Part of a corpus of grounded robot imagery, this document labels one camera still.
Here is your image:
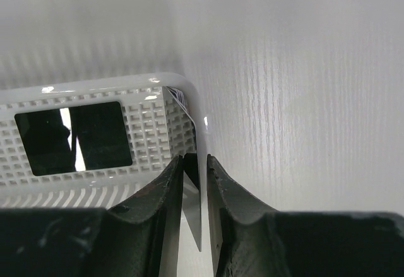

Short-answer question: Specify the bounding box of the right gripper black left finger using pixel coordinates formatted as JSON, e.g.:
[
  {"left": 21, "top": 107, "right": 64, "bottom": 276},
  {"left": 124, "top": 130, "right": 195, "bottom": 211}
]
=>
[{"left": 1, "top": 156, "right": 184, "bottom": 276}]

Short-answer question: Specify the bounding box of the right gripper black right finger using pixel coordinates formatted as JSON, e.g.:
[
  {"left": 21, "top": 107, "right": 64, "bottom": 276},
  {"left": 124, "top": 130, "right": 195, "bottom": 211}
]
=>
[{"left": 206, "top": 156, "right": 403, "bottom": 276}]

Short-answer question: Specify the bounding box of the dark credit card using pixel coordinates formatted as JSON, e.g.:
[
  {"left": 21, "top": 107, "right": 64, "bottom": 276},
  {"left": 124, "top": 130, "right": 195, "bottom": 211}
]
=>
[{"left": 15, "top": 101, "right": 133, "bottom": 177}]

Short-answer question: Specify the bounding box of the clear plastic card tray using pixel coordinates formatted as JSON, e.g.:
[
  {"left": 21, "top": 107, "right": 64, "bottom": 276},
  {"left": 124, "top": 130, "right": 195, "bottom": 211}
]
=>
[{"left": 1, "top": 75, "right": 201, "bottom": 276}]

